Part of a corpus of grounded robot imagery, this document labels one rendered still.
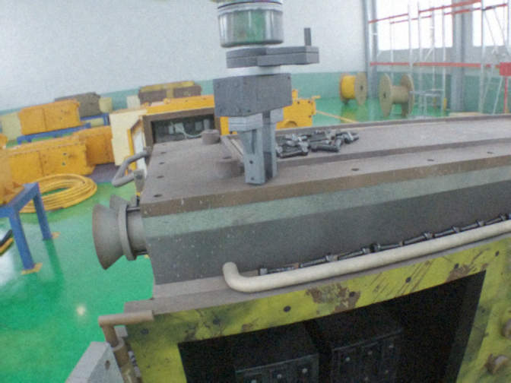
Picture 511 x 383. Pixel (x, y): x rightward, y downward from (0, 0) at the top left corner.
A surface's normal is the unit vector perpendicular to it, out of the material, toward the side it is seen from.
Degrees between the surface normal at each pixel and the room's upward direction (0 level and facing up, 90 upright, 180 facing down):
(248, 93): 90
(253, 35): 90
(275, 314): 90
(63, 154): 90
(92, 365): 0
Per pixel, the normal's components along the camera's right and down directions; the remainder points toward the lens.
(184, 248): 0.21, 0.30
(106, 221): 0.57, -0.59
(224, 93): -0.54, 0.31
